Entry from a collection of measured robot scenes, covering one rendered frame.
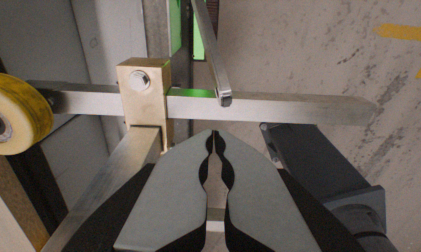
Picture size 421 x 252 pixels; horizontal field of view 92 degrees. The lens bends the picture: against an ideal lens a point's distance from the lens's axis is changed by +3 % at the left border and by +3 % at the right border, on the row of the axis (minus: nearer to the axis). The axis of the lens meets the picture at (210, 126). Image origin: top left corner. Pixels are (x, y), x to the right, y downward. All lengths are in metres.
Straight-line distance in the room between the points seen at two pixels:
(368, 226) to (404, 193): 1.28
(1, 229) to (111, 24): 0.38
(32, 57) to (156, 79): 0.25
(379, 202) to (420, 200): 1.35
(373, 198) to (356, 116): 0.61
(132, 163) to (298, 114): 0.20
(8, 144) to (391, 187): 2.02
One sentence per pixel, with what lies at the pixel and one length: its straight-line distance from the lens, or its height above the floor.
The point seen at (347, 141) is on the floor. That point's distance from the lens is 1.55.
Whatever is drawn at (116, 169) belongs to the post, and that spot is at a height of 0.94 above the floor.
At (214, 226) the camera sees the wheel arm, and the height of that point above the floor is 0.84.
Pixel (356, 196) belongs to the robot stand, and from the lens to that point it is 0.86.
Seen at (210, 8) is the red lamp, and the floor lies 0.70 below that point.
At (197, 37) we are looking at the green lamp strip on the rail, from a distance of 0.38.
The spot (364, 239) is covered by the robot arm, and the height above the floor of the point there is 0.71.
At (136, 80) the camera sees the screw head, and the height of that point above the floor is 0.87.
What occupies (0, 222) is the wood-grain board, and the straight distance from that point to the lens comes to 0.42.
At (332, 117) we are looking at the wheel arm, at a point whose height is 0.85.
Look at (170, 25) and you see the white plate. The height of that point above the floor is 0.80.
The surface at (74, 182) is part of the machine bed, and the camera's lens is 0.53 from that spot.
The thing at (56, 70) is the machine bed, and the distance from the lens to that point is 0.47.
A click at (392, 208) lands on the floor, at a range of 2.21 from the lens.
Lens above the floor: 1.08
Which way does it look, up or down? 61 degrees down
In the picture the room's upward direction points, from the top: 179 degrees counter-clockwise
